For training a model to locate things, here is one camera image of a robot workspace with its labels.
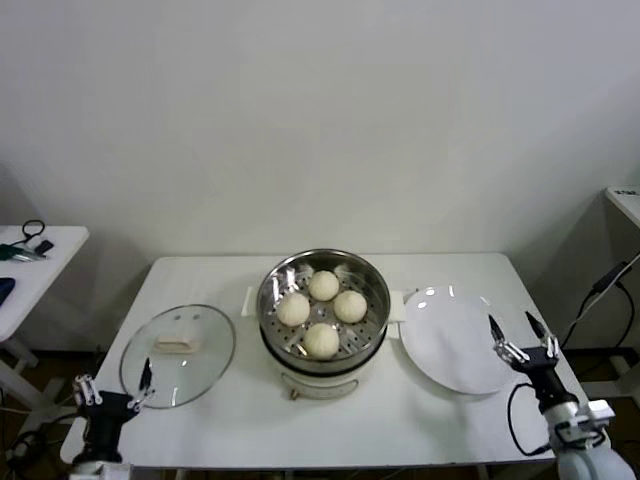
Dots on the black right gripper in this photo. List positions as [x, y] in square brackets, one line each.
[542, 372]

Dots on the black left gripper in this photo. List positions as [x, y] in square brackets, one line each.
[107, 415]

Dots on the round glass pot lid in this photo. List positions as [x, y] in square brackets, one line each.
[175, 344]

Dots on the white steamed baozi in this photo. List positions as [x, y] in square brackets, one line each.
[321, 341]
[324, 286]
[350, 306]
[293, 308]

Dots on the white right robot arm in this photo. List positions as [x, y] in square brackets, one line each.
[585, 465]

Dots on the stainless steel steamer basket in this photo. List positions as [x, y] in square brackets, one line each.
[375, 320]

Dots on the white round plate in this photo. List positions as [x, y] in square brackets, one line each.
[450, 340]

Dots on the white side table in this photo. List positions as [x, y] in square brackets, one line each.
[50, 270]
[627, 202]

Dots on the dark blue object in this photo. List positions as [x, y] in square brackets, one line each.
[4, 289]

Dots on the small black clip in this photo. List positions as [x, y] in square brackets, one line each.
[44, 245]

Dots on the white electric cooker pot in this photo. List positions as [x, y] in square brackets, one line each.
[320, 385]

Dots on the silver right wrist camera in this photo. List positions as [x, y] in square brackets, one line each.
[597, 412]

